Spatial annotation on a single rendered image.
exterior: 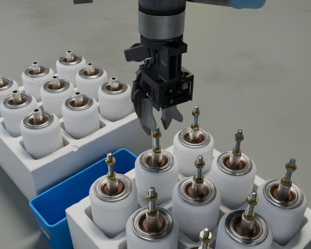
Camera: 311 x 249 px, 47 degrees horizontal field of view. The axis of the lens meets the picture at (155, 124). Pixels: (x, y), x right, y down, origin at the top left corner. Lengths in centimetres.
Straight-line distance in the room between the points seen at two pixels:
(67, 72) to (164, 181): 57
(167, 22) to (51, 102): 57
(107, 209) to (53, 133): 30
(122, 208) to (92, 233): 9
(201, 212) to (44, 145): 44
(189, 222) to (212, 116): 71
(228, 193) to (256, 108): 70
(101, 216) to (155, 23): 38
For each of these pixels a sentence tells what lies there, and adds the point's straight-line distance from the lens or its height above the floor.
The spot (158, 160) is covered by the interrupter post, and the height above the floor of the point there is 26.
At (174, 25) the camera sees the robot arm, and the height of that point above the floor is 57.
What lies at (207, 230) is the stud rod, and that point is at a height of 35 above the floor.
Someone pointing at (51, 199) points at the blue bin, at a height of 9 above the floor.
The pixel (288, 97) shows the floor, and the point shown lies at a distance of 156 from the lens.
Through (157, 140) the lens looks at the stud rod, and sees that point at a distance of 75.
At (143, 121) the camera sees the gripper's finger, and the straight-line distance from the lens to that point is 69.
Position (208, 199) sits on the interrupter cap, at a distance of 71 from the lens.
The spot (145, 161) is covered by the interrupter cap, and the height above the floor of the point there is 25.
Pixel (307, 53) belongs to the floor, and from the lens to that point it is 197.
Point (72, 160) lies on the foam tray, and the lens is 97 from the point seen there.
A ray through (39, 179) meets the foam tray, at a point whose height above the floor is 14.
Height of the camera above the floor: 78
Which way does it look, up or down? 36 degrees down
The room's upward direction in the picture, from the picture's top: straight up
